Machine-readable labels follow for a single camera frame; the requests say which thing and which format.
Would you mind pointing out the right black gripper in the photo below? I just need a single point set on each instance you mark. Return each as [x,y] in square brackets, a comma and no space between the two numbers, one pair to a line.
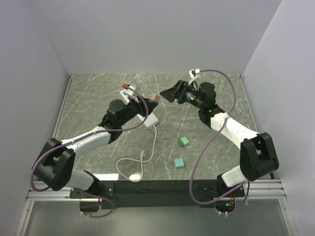
[178,92]

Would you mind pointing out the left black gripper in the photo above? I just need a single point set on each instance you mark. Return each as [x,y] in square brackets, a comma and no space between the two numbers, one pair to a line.
[142,104]

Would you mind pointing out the pink charger plug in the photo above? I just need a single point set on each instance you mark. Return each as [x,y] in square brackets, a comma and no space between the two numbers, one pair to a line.
[154,97]

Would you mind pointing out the white power strip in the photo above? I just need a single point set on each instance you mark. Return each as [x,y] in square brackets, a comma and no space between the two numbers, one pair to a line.
[151,120]

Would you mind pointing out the green charger plug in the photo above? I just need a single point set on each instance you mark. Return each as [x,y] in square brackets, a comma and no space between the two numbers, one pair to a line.
[183,142]

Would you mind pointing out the teal charger plug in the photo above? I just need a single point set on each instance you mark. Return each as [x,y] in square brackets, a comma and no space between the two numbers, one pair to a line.
[178,163]

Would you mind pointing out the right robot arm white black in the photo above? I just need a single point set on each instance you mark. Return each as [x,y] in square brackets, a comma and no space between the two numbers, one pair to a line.
[258,156]

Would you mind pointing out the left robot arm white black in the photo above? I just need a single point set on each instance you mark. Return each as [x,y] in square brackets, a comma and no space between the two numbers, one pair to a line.
[54,166]

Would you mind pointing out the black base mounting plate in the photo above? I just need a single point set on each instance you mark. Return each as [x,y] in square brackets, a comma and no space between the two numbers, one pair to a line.
[159,193]

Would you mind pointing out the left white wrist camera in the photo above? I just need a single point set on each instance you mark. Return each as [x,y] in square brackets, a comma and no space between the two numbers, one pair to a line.
[130,91]

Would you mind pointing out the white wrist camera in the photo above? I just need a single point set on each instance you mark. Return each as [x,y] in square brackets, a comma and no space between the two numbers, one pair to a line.
[130,91]
[194,73]

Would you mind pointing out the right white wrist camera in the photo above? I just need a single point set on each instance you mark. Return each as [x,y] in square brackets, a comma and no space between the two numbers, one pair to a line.
[194,73]

